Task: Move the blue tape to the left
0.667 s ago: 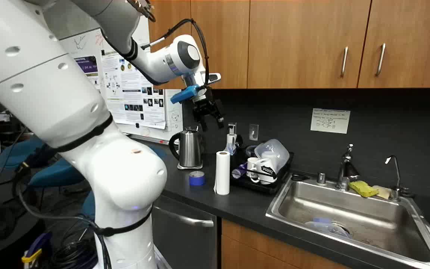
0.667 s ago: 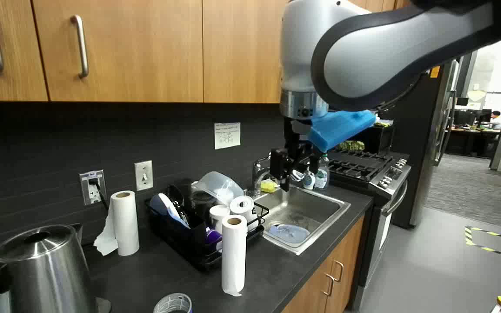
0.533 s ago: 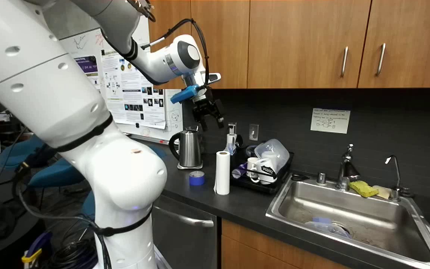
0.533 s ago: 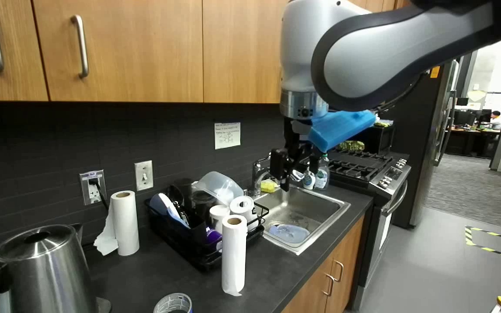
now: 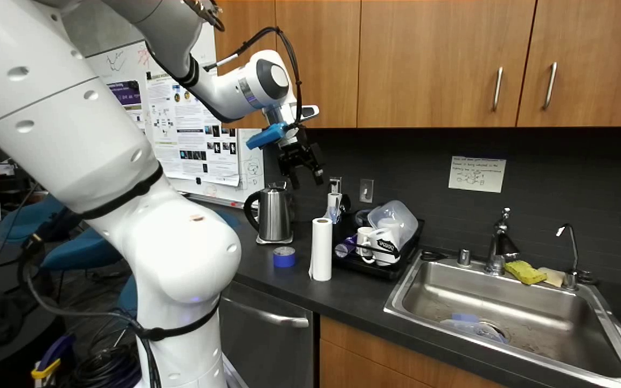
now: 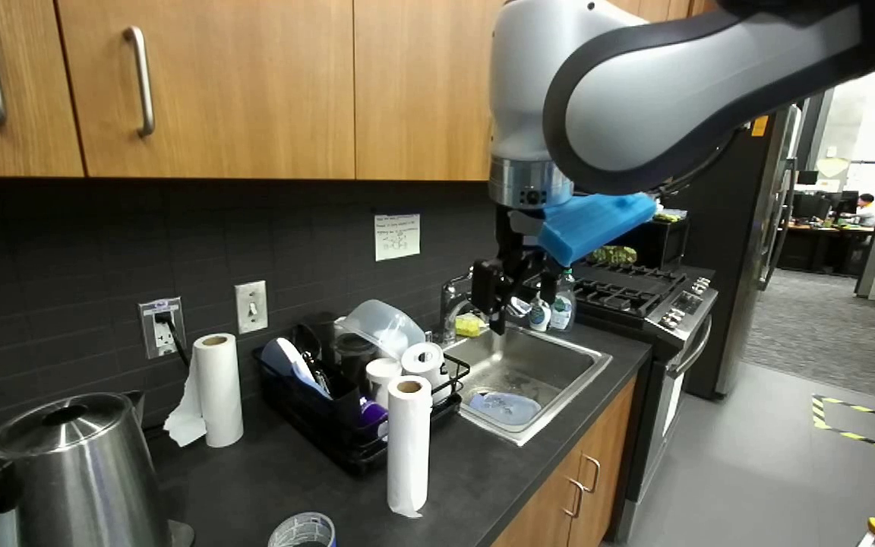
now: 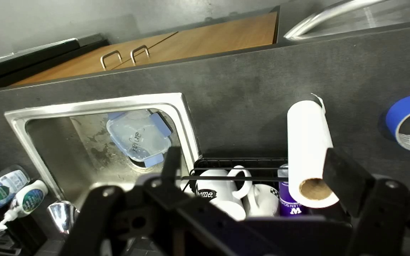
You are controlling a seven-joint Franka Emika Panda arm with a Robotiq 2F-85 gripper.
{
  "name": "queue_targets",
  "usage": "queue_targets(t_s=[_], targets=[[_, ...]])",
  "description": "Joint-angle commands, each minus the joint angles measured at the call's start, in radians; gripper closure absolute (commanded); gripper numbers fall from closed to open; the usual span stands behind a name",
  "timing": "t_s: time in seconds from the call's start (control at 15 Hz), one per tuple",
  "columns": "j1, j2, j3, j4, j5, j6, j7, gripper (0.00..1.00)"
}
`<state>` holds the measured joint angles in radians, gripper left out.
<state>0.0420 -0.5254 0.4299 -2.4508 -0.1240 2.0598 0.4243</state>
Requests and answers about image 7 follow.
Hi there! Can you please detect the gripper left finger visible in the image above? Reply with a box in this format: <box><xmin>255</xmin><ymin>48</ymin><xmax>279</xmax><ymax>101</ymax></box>
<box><xmin>59</xmin><ymin>147</ymin><xmax>277</xmax><ymax>256</ymax></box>

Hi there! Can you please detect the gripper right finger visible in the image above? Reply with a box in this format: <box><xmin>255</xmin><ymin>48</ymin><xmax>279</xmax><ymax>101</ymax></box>
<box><xmin>322</xmin><ymin>148</ymin><xmax>410</xmax><ymax>256</ymax></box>

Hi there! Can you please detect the blue tape roll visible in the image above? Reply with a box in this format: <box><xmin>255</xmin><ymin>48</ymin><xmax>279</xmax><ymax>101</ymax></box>
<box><xmin>385</xmin><ymin>94</ymin><xmax>410</xmax><ymax>153</ymax></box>

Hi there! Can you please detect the white mug with black print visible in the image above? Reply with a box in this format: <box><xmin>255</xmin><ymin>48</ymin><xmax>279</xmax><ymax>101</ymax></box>
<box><xmin>194</xmin><ymin>165</ymin><xmax>253</xmax><ymax>222</ymax></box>

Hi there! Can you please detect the white mug with checkered print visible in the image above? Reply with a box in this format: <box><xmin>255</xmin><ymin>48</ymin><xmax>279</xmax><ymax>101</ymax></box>
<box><xmin>242</xmin><ymin>183</ymin><xmax>280</xmax><ymax>218</ymax></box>

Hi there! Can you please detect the clear container with blue clips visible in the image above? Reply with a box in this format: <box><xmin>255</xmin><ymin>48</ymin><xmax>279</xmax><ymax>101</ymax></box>
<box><xmin>106</xmin><ymin>109</ymin><xmax>173</xmax><ymax>168</ymax></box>

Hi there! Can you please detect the purple cup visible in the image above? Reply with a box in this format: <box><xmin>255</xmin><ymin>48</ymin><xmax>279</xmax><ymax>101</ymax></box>
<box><xmin>278</xmin><ymin>164</ymin><xmax>311</xmax><ymax>217</ymax></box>

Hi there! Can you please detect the stainless steel sink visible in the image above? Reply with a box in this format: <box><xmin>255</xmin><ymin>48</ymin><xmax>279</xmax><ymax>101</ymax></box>
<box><xmin>4</xmin><ymin>93</ymin><xmax>200</xmax><ymax>211</ymax></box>

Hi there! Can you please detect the white paper towel roll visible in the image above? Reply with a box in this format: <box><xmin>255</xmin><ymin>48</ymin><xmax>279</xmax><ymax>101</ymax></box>
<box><xmin>287</xmin><ymin>94</ymin><xmax>340</xmax><ymax>209</ymax></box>

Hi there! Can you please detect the chrome tap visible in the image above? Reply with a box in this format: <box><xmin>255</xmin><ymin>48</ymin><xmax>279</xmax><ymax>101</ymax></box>
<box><xmin>47</xmin><ymin>201</ymin><xmax>81</xmax><ymax>235</ymax></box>

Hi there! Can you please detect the white pump soap bottle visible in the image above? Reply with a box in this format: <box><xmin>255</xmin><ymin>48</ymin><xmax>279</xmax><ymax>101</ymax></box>
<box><xmin>0</xmin><ymin>180</ymin><xmax>49</xmax><ymax>231</ymax></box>

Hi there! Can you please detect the clear soap bottle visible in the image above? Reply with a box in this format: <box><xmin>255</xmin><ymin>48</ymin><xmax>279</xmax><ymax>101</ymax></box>
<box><xmin>0</xmin><ymin>164</ymin><xmax>31</xmax><ymax>214</ymax></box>

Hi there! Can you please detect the wooden cabinet door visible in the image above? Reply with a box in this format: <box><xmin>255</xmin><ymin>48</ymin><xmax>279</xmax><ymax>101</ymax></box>
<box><xmin>114</xmin><ymin>12</ymin><xmax>278</xmax><ymax>70</ymax></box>
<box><xmin>12</xmin><ymin>32</ymin><xmax>179</xmax><ymax>86</ymax></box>

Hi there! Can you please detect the grey appliance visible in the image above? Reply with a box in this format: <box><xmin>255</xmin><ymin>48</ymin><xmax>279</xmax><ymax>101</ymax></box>
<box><xmin>277</xmin><ymin>0</ymin><xmax>410</xmax><ymax>46</ymax></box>

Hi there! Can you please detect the black appliance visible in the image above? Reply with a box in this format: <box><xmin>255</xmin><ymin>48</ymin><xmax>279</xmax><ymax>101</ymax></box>
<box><xmin>0</xmin><ymin>33</ymin><xmax>110</xmax><ymax>91</ymax></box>

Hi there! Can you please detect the black wire dish rack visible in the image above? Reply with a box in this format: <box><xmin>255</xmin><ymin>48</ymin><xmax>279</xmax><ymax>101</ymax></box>
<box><xmin>182</xmin><ymin>157</ymin><xmax>351</xmax><ymax>223</ymax></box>

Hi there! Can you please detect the metal cabinet door handle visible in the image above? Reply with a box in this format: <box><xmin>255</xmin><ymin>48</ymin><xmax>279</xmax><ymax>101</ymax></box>
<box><xmin>130</xmin><ymin>44</ymin><xmax>151</xmax><ymax>66</ymax></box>
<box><xmin>100</xmin><ymin>50</ymin><xmax>123</xmax><ymax>71</ymax></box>

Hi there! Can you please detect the curved metal appliance handle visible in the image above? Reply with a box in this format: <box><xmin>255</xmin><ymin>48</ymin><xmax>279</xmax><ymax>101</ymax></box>
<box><xmin>283</xmin><ymin>0</ymin><xmax>389</xmax><ymax>40</ymax></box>

